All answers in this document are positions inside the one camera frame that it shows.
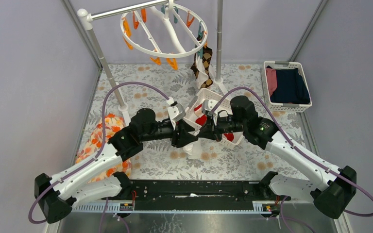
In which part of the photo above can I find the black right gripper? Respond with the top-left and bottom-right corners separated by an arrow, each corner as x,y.
195,112 -> 246,142

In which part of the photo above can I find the white sock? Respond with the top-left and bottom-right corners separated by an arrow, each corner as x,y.
195,55 -> 209,89
182,139 -> 203,159

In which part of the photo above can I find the teal front clip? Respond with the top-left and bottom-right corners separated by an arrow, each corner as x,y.
196,47 -> 203,59

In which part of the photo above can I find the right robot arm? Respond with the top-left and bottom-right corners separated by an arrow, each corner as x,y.
198,96 -> 357,219

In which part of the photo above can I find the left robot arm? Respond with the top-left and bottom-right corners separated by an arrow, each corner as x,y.
34,107 -> 198,223

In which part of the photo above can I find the orange front left clip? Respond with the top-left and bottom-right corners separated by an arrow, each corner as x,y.
166,58 -> 178,70

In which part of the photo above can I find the orange clip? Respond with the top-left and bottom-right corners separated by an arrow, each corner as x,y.
166,58 -> 178,70
150,57 -> 162,66

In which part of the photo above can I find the orange right clip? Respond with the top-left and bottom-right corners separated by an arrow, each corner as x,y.
150,57 -> 162,66

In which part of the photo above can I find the white round clip hanger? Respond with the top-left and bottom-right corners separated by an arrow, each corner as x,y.
119,0 -> 208,59

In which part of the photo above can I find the floral grey tablecloth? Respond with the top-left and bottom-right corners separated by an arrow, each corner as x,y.
73,64 -> 307,181

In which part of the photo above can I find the red snowflake sock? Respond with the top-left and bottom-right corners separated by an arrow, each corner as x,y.
194,104 -> 235,142

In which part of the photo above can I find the white perforated sock basket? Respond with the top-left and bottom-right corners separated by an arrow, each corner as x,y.
184,88 -> 244,149

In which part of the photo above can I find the white rack right foot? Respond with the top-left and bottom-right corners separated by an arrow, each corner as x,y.
208,65 -> 229,94

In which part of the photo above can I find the floral orange cloth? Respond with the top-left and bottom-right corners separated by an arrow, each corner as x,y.
74,113 -> 133,184

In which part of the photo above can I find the pink garment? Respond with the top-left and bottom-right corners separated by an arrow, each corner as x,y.
266,66 -> 277,97

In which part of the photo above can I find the white basket with clothes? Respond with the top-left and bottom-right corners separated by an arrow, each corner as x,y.
262,61 -> 312,112

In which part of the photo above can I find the navy garment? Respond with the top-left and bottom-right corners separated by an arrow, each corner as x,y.
270,68 -> 311,104

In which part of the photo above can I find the grey horizontal rack bar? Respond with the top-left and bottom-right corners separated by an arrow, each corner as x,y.
87,0 -> 169,22

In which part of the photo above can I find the grey left rack pole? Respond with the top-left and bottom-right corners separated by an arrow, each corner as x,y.
77,8 -> 116,88

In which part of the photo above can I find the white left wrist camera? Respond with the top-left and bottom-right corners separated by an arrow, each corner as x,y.
166,97 -> 186,123

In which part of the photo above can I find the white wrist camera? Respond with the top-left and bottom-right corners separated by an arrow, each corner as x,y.
166,97 -> 186,123
201,100 -> 218,117

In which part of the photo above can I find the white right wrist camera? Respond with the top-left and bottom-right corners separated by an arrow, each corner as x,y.
201,100 -> 218,117

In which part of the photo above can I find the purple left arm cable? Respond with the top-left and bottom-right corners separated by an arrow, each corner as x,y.
28,82 -> 171,224

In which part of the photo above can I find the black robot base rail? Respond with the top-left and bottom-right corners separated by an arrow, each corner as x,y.
110,180 -> 284,212

